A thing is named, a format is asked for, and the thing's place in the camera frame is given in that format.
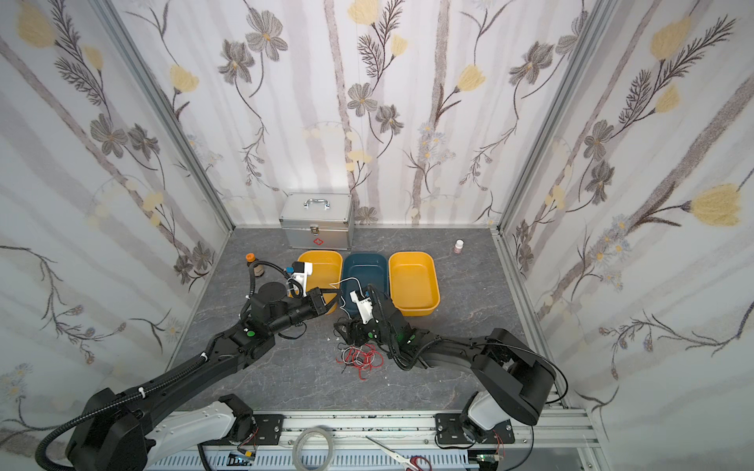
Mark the right yellow plastic bin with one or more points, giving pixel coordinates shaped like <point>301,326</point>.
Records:
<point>414,287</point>

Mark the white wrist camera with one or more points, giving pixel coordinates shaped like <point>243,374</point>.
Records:
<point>364,305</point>
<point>299,272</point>

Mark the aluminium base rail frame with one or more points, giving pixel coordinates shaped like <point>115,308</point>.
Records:
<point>331,440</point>

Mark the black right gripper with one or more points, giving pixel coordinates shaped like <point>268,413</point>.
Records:
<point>377,315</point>

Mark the dark teal plastic bin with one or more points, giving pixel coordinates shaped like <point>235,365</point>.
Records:
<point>361,269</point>

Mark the scissors on rail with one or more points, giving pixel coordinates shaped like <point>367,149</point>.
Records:
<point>402,460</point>

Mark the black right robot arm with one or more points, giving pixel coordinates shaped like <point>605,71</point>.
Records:
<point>518,379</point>

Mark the brown bottle orange cap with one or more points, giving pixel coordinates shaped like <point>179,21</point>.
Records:
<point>255,268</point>

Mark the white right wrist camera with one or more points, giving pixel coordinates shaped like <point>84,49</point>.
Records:
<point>364,305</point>

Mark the silver aluminium first-aid case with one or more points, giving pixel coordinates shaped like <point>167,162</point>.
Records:
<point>318,221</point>

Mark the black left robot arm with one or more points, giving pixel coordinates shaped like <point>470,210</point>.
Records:
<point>133,429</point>

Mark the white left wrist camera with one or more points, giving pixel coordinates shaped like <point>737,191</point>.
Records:
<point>299,272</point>

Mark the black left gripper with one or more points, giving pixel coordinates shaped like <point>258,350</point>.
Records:
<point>317,301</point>

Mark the yellow plastic bin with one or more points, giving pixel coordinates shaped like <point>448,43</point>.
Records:
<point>414,287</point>
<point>327,268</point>

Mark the left yellow plastic bin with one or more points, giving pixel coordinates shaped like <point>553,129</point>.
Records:
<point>327,268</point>

